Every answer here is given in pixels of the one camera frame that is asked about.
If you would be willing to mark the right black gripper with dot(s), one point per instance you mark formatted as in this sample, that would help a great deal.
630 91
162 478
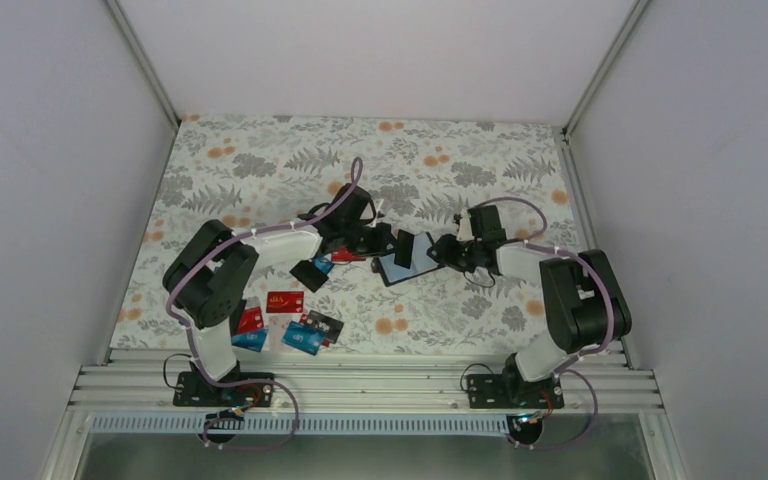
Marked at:
445 251

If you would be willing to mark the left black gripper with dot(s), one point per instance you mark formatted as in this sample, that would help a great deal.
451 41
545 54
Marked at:
379 247

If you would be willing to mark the black card holder wallet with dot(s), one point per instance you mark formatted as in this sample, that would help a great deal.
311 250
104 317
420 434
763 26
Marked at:
420 263

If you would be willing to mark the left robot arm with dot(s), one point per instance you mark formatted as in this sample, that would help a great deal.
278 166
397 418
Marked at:
207 280

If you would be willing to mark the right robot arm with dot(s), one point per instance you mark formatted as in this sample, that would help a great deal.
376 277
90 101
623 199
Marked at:
584 306

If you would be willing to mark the red VIP card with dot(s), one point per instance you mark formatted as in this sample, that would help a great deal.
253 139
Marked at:
344 256

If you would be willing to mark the blue card under black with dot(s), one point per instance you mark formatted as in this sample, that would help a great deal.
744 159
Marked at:
324 264

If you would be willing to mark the black patterned card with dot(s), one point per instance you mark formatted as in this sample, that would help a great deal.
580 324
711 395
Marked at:
329 326

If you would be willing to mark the red card centre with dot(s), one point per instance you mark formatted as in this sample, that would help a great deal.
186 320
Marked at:
285 302

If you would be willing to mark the blue card lower centre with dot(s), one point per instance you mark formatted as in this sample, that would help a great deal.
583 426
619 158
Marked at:
303 338

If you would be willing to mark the red card lower left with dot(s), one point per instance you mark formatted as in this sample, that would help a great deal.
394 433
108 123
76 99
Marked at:
251 317

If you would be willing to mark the blue card lower left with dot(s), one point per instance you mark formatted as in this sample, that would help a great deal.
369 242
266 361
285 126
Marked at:
252 341

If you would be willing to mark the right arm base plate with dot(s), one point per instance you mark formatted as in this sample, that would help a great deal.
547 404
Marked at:
493 391

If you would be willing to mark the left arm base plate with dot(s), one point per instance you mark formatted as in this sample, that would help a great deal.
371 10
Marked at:
193 391

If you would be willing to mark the aluminium rail frame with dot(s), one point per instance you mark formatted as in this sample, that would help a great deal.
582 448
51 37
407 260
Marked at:
360 383

